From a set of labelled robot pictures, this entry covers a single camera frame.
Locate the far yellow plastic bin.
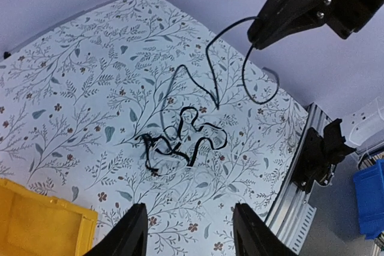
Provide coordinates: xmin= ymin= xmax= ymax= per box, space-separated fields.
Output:
xmin=1 ymin=179 xmax=98 ymax=255

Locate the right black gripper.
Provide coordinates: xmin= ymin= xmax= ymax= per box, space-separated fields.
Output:
xmin=247 ymin=0 xmax=383 ymax=50

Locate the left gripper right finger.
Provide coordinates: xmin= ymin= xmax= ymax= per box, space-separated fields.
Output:
xmin=233 ymin=203 xmax=296 ymax=256

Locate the black ribbon cable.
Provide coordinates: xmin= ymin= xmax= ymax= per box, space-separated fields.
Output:
xmin=134 ymin=106 xmax=227 ymax=177

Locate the front aluminium rail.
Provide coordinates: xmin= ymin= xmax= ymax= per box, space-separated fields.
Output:
xmin=265 ymin=103 xmax=331 ymax=254

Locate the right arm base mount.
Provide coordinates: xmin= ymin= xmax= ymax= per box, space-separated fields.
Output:
xmin=292 ymin=119 xmax=356 ymax=194

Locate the blue plastic crate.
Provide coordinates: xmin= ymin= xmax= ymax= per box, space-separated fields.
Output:
xmin=353 ymin=159 xmax=383 ymax=240

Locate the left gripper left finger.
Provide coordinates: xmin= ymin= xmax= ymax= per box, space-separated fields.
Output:
xmin=86 ymin=203 xmax=148 ymax=256

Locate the floral table cloth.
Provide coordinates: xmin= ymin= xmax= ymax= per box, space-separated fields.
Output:
xmin=1 ymin=0 xmax=308 ymax=255

